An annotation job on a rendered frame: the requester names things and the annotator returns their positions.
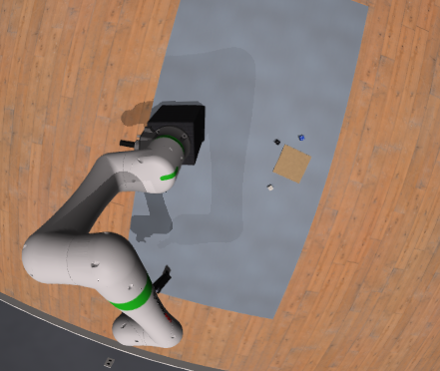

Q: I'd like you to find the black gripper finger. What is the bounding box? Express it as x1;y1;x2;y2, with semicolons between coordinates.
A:
153;265;171;294

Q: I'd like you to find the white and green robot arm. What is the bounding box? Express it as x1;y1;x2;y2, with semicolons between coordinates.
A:
22;125;191;348

